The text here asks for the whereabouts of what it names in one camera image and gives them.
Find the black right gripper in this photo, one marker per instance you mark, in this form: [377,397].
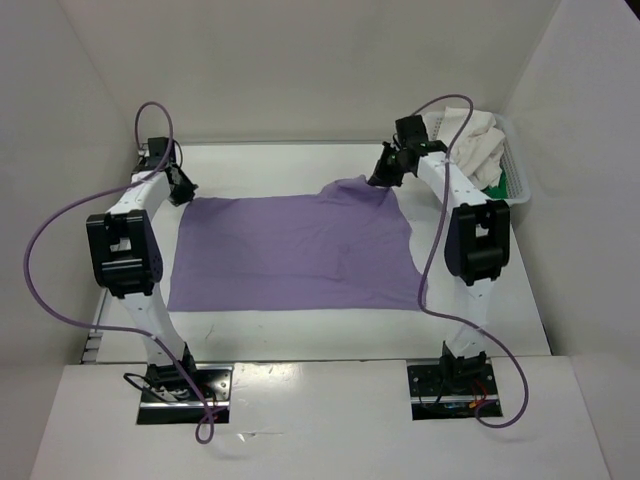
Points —
[382,177]

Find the green t shirt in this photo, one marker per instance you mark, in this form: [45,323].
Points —
[499,191]

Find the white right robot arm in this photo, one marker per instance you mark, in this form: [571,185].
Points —
[476,231]

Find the white crumpled t shirt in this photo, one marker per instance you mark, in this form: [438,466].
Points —
[478,150]

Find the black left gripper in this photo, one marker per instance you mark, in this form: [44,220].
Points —
[187,191]

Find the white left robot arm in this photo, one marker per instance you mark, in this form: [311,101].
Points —
[127,261]

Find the purple t shirt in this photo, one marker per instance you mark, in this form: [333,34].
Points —
[346,247]

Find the white plastic laundry basket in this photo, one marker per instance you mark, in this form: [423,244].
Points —
[505,170]

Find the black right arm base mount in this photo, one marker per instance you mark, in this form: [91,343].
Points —
[433,398]

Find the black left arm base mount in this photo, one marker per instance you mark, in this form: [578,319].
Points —
[162,406]

